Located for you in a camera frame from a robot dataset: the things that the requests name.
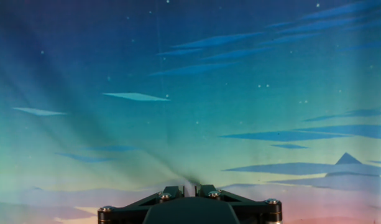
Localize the sunset forest printed cloth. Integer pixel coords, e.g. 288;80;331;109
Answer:
0;0;381;224

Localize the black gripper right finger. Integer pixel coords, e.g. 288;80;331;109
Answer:
195;184;283;224

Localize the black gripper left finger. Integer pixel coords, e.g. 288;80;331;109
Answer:
97;185;186;224

